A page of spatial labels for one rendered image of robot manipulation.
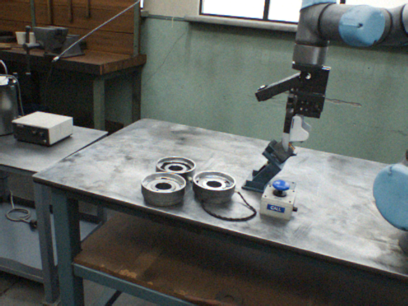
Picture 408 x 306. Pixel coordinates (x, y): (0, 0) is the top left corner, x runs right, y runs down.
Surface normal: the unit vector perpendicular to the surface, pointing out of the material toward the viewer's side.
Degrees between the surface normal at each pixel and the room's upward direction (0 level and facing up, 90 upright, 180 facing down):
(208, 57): 90
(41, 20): 90
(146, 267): 0
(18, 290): 0
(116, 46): 90
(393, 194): 97
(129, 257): 0
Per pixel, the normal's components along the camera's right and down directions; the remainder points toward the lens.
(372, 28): 0.46, 0.36
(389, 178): -0.91, 0.20
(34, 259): 0.07, -0.92
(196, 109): -0.34, 0.33
